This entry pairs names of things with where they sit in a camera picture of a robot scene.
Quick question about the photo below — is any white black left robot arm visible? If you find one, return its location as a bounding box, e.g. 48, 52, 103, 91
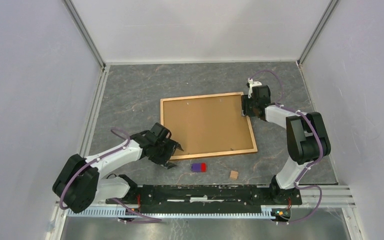
52, 122, 183, 213

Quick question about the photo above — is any purple red block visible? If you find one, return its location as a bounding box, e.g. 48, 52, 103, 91
190, 162, 207, 173

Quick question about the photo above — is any small wooden cube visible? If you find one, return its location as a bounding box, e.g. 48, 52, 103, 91
229, 170, 239, 180

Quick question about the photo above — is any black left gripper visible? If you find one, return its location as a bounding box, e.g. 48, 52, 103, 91
148, 137, 182, 169

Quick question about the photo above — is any white slotted cable duct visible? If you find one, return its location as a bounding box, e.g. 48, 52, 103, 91
66, 205, 276, 220

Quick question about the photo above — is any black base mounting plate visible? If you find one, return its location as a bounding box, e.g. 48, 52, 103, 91
121, 184, 303, 214

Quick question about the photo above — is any wooden picture frame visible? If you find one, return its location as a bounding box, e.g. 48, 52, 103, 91
159, 91, 259, 161

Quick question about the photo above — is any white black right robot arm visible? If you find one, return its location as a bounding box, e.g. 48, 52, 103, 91
241, 78, 331, 204

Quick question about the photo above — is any brown backing board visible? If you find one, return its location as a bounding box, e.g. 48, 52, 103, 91
163, 95, 254, 157

